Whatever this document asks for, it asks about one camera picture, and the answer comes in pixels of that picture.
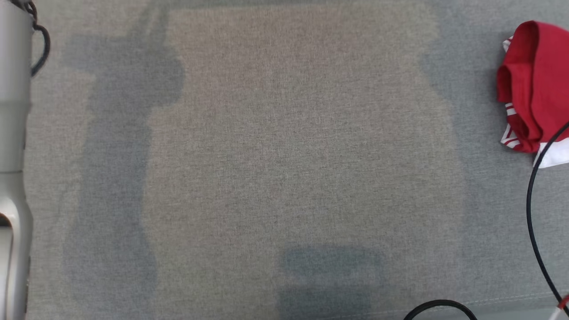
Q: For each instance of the red Bulls 23 jersey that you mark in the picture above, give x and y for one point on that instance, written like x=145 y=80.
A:
x=542 y=84

